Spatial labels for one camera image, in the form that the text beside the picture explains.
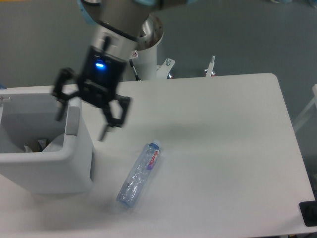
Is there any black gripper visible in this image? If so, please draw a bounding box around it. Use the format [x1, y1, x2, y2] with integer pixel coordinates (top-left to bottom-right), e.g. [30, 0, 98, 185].
[51, 45, 133, 142]

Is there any clear plastic water bottle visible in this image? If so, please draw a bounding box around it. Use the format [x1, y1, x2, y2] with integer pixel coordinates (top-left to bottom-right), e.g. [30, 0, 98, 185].
[116, 140, 161, 208]

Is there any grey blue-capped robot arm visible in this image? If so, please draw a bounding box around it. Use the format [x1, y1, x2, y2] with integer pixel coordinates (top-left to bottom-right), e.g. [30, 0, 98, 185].
[52, 0, 192, 141]

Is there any trash inside the can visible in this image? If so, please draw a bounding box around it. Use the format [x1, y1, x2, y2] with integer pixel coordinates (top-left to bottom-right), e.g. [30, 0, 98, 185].
[24, 139, 49, 153]

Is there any white trash can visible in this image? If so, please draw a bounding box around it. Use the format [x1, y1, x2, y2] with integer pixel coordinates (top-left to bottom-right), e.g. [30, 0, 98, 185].
[0, 89, 94, 194]

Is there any black object at table edge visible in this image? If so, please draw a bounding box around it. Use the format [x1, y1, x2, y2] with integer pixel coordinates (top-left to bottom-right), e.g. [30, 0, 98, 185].
[299, 200, 317, 227]

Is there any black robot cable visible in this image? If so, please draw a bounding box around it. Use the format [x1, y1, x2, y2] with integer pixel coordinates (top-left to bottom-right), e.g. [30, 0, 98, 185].
[128, 59, 142, 81]

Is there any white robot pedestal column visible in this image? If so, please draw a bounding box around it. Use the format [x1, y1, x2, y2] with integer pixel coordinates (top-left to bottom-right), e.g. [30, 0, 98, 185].
[123, 14, 163, 81]

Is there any white pedestal base frame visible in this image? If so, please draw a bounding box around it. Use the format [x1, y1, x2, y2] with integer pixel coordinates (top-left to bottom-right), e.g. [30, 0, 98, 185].
[156, 55, 216, 80]

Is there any white frame at right edge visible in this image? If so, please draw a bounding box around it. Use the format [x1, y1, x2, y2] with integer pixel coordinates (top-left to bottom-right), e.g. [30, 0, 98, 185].
[293, 84, 317, 133]

